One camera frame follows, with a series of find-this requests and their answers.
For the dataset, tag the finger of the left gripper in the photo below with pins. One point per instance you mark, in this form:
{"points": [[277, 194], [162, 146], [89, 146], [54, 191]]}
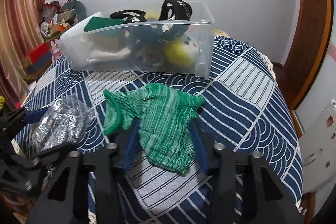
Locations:
{"points": [[53, 157], [19, 118]]}

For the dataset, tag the clear plastic storage box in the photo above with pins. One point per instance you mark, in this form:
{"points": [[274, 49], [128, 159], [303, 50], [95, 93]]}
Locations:
{"points": [[201, 28]]}

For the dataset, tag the pink plush rabbit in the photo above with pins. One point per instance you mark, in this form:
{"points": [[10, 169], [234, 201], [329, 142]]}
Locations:
{"points": [[55, 50]]}

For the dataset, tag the white plastic baby fence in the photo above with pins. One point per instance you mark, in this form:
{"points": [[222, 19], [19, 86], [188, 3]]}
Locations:
{"points": [[317, 146]]}

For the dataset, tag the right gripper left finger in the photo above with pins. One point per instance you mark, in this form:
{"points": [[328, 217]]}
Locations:
{"points": [[65, 197]]}

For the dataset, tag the floral fabric scrunchie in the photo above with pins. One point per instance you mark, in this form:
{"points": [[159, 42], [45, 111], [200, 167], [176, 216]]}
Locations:
{"points": [[150, 57]]}

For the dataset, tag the wooden wardrobe frame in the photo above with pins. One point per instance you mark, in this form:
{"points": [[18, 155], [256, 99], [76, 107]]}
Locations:
{"points": [[307, 51]]}

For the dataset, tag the white towel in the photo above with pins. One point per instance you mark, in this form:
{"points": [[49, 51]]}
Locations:
{"points": [[100, 55]]}

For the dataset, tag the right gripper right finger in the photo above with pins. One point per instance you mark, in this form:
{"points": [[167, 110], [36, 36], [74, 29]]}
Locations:
{"points": [[247, 190]]}

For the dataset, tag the green yellow scrub sponge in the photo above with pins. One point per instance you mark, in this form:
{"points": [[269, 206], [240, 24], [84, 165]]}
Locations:
{"points": [[105, 27]]}

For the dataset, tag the grey green pillow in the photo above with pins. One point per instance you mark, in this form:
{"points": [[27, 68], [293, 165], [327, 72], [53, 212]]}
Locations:
{"points": [[78, 6]]}

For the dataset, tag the blue white patterned tablecloth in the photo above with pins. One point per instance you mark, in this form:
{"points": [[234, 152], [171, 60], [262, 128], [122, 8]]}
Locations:
{"points": [[244, 109]]}

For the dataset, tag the bagged steel wool scrubber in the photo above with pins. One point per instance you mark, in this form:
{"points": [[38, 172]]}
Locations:
{"points": [[65, 121]]}

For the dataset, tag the striped brown curtain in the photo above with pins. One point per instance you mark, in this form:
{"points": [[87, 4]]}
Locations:
{"points": [[20, 34]]}

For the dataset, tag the green knitted cloth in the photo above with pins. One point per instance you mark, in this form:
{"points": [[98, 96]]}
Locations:
{"points": [[164, 116]]}

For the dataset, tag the yellow plush toy ball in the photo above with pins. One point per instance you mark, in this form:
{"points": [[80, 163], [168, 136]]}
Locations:
{"points": [[182, 52]]}

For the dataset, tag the black strap cream bag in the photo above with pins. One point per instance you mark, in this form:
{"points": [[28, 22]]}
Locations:
{"points": [[171, 24]]}

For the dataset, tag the red box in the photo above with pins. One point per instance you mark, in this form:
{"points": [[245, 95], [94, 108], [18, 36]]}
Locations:
{"points": [[33, 56]]}

